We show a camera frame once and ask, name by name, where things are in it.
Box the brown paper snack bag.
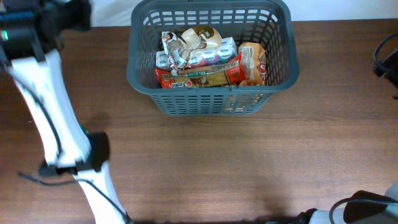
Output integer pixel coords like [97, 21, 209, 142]
[161, 25, 222, 76]

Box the green lid jar labelled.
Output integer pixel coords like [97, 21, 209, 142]
[80, 125, 89, 135]

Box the Kleenex tissue multipack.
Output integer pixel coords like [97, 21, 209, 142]
[155, 37, 237, 71]

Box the San Remo spaghetti packet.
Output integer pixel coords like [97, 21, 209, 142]
[155, 53, 246, 89]

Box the orange brown snack bag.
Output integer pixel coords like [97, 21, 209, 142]
[238, 42, 267, 86]

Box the grey plastic laundry basket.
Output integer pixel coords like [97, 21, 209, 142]
[127, 0, 299, 116]

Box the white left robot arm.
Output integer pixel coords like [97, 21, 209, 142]
[1, 0, 131, 223]

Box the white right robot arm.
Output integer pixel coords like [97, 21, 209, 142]
[292, 182, 397, 224]

